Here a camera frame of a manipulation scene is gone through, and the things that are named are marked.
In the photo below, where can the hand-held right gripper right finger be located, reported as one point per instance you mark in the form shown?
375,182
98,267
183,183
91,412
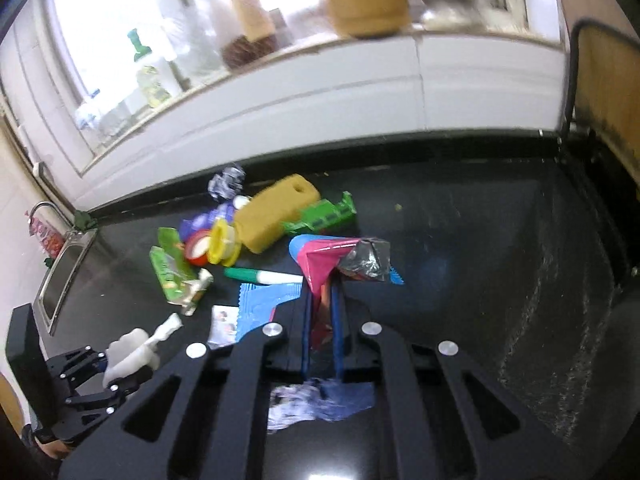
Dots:
339,332

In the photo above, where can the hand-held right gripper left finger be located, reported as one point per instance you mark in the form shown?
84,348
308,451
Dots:
305,332

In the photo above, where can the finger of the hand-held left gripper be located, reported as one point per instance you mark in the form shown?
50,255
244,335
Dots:
110,397
75,362

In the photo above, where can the white tissue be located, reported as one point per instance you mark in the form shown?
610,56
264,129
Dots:
132,352

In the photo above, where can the pink foil snack wrapper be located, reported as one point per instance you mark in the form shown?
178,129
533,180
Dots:
325,260

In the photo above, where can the yellow sponge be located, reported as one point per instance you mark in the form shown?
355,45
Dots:
272,212

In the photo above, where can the blue zigzag-edged wrapper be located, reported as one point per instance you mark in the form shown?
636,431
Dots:
260,305

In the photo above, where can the green and white marker pen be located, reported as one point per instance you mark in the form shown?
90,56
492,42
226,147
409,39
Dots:
260,275

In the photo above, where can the small white printed sachet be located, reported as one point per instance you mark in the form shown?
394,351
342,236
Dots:
223,325

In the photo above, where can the stainless steel sink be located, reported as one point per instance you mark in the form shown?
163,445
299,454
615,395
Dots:
62,275

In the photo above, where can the green plastic clip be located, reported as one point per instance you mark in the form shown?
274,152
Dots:
325,212

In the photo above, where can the green snack packet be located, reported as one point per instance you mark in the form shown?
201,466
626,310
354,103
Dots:
172,270

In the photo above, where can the red and white tape roll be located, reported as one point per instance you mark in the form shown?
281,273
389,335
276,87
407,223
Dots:
199,249

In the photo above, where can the green scouring pad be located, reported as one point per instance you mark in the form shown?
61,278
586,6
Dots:
84,220

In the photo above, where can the purple wrapper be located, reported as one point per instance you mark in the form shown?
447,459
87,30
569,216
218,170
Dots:
207,220

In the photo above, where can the chrome faucet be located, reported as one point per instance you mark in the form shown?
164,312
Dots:
47,207

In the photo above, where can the crumpled silver wrapper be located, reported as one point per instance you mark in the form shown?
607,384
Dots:
226,182

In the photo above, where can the dark brown scrubber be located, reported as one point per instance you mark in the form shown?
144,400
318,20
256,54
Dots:
249,51

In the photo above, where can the green-capped dish soap bottle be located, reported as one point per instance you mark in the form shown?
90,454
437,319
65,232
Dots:
150,77

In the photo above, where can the clear plastic bottle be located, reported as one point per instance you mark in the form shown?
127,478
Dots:
197,35

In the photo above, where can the wooden board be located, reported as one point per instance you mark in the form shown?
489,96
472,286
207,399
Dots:
612,85

